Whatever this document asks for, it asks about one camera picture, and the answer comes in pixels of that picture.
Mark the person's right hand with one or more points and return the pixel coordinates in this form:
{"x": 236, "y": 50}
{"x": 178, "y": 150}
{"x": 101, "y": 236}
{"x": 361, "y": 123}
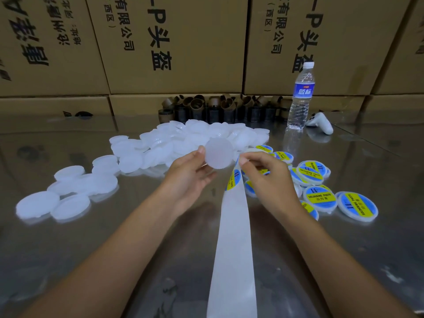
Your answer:
{"x": 275, "y": 188}

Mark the stack of brown cardboard boxes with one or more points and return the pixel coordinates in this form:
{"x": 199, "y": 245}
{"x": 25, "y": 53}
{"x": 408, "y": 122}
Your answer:
{"x": 175, "y": 46}

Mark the white handheld controller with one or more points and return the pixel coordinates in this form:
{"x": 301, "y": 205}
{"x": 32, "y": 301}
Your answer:
{"x": 320, "y": 122}

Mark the pile of white plastic lids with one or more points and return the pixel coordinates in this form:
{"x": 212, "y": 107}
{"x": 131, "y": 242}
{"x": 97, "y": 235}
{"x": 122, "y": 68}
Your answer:
{"x": 165, "y": 142}

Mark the row of dark cardboard tubes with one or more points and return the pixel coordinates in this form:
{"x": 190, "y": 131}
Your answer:
{"x": 205, "y": 109}

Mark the person's right forearm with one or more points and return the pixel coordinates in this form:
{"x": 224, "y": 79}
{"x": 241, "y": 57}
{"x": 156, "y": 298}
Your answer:
{"x": 351, "y": 275}

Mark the person's left forearm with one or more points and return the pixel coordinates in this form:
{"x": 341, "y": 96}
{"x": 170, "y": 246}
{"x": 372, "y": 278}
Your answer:
{"x": 99, "y": 275}

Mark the clear plastic water bottle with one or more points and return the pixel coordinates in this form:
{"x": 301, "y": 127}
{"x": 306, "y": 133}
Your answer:
{"x": 301, "y": 99}

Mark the sticker roll with backing strip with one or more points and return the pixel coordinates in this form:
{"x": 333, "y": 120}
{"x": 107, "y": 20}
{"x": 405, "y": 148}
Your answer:
{"x": 232, "y": 261}

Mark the person's left hand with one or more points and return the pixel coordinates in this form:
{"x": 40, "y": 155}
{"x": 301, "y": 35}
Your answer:
{"x": 182, "y": 188}

